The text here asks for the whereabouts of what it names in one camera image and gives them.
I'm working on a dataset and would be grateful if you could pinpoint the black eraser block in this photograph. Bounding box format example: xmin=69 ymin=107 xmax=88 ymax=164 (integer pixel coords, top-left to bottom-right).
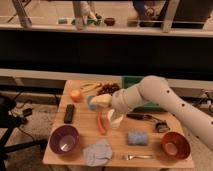
xmin=64 ymin=104 xmax=75 ymax=124

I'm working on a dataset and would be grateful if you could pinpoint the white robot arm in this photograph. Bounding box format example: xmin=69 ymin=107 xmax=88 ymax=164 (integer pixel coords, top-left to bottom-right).
xmin=90 ymin=76 xmax=213 ymax=151

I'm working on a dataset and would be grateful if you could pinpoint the bunch of dark grapes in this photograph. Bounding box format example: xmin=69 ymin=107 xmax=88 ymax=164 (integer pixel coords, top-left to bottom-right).
xmin=97 ymin=83 xmax=120 ymax=95

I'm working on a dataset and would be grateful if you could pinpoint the yellow banana peel toy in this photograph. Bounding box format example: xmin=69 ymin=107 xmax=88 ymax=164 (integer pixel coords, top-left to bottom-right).
xmin=80 ymin=83 xmax=102 ymax=93

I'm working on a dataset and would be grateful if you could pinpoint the green plastic tray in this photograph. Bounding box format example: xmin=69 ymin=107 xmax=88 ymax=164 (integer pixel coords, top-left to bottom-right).
xmin=122 ymin=76 xmax=164 ymax=113

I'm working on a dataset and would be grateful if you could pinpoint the blue plastic cup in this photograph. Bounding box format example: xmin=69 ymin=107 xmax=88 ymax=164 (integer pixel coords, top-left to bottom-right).
xmin=87 ymin=95 xmax=97 ymax=111

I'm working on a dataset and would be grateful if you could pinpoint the orange fruit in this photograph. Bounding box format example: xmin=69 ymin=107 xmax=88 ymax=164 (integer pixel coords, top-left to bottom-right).
xmin=70 ymin=90 xmax=82 ymax=102

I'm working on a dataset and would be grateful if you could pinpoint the white paper cup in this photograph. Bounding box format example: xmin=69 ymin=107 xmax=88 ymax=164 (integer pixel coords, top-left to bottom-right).
xmin=107 ymin=109 xmax=123 ymax=129

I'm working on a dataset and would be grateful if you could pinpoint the wooden table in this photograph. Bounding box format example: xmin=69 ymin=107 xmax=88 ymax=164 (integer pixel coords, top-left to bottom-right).
xmin=43 ymin=89 xmax=194 ymax=169

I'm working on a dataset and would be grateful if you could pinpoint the blue sponge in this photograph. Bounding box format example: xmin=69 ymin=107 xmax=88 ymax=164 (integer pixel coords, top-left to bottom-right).
xmin=128 ymin=131 xmax=149 ymax=146

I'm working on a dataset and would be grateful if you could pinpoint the grey cloth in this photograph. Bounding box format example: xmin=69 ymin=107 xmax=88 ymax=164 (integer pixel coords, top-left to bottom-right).
xmin=83 ymin=139 xmax=113 ymax=167

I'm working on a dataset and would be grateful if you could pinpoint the small black clip object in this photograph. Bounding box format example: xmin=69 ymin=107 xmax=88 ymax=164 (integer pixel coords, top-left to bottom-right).
xmin=155 ymin=121 xmax=170 ymax=133

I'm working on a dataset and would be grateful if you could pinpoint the purple bowl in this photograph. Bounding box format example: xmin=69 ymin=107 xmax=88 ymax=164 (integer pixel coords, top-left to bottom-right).
xmin=49 ymin=125 xmax=80 ymax=155

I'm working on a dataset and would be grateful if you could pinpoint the silver fork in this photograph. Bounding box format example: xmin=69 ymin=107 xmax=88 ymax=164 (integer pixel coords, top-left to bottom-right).
xmin=123 ymin=154 xmax=153 ymax=160

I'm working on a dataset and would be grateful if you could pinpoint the red-orange bowl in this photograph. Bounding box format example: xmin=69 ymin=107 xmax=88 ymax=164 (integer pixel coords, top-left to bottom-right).
xmin=161 ymin=132 xmax=191 ymax=160

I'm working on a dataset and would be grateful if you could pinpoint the black handled tool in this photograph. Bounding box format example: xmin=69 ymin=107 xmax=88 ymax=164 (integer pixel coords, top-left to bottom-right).
xmin=126 ymin=114 xmax=154 ymax=121

